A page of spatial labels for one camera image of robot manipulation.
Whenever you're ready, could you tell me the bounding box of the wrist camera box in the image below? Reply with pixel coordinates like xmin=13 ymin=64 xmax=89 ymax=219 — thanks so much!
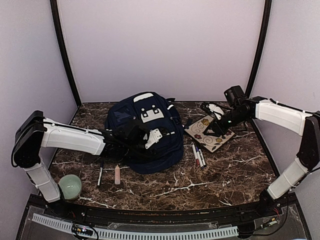
xmin=224 ymin=85 xmax=248 ymax=108
xmin=122 ymin=119 xmax=150 ymax=145

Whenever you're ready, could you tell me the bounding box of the purple white marker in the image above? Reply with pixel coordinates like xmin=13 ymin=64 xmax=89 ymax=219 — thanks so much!
xmin=191 ymin=144 xmax=200 ymax=166

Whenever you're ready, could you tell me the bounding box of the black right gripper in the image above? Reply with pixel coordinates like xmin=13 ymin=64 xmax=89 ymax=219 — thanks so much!
xmin=204 ymin=107 xmax=249 ymax=137

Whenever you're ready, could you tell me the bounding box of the red capped white marker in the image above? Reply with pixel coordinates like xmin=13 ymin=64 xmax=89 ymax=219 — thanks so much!
xmin=195 ymin=147 xmax=204 ymax=169

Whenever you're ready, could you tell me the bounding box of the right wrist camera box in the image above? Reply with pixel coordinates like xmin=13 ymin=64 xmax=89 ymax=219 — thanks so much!
xmin=224 ymin=85 xmax=248 ymax=108

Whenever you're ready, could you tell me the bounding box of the pink translucent glue bottle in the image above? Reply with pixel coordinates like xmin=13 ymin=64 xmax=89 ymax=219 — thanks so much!
xmin=114 ymin=165 xmax=121 ymax=185

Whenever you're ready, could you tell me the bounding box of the navy blue student backpack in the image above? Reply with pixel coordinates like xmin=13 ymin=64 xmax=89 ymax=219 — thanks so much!
xmin=104 ymin=91 xmax=184 ymax=175

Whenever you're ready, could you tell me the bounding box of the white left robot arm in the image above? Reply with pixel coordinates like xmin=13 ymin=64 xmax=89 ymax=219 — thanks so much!
xmin=10 ymin=110 xmax=153 ymax=218

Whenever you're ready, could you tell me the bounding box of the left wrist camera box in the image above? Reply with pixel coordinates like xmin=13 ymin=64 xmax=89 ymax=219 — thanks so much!
xmin=122 ymin=119 xmax=150 ymax=145

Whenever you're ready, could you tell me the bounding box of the white slotted cable duct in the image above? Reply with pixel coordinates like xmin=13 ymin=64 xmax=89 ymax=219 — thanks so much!
xmin=31 ymin=213 xmax=239 ymax=240

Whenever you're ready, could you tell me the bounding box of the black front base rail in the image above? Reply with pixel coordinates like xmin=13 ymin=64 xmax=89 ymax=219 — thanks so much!
xmin=27 ymin=193 xmax=296 ymax=226

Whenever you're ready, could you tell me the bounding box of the pale green round bowl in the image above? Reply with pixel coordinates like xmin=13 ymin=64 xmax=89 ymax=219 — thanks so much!
xmin=58 ymin=174 xmax=82 ymax=200

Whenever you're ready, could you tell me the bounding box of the black right frame post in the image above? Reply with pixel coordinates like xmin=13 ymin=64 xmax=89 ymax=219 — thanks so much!
xmin=244 ymin=0 xmax=273 ymax=97

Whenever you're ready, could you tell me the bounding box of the beige floral notebook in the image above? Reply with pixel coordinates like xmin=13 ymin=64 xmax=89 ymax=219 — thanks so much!
xmin=184 ymin=115 xmax=235 ymax=153

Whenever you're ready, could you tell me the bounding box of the black whiteboard marker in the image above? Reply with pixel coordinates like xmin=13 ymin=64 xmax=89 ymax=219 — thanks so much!
xmin=198 ymin=148 xmax=207 ymax=168

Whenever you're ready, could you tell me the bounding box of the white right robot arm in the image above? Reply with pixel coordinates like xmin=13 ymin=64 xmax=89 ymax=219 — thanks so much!
xmin=201 ymin=96 xmax=320 ymax=217

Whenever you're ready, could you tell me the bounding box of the black left frame post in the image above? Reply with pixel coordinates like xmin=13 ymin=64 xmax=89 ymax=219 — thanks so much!
xmin=49 ymin=0 xmax=82 ymax=108

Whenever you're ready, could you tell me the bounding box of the black frame post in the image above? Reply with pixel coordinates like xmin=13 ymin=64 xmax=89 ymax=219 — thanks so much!
xmin=49 ymin=0 xmax=82 ymax=108
xmin=244 ymin=0 xmax=273 ymax=97

